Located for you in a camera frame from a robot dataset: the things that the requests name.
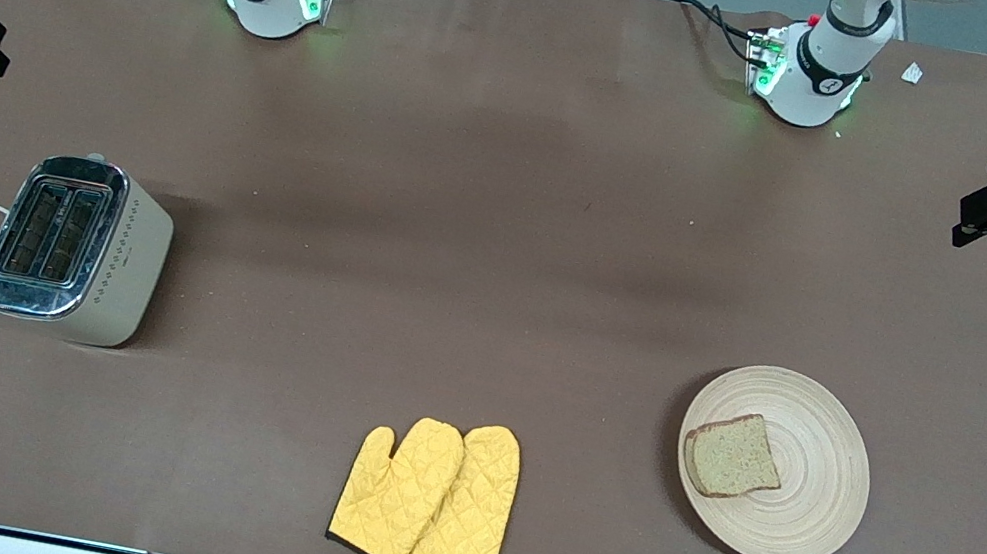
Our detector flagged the black arm base cable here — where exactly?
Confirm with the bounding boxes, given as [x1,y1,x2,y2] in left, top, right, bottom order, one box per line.
[664,0,775,67]

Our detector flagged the yellow quilted mitt with thumb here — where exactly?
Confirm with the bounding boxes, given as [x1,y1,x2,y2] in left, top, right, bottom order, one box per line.
[323,404,470,554]

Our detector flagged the beige chrome two-slot toaster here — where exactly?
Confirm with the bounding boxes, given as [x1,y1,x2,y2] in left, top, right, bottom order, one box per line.
[0,138,185,357]

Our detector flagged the round bamboo plate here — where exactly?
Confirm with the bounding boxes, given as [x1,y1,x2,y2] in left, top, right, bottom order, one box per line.
[659,352,888,554]

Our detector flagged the yellow quilted oven mitt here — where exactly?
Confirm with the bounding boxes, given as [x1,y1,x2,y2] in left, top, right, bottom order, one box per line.
[409,414,536,554]

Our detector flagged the brown table cover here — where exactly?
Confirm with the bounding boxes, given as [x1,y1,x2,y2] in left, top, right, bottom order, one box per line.
[0,0,987,554]

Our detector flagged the slice of toast bread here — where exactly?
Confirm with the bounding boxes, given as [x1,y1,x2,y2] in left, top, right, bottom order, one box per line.
[675,402,794,511]

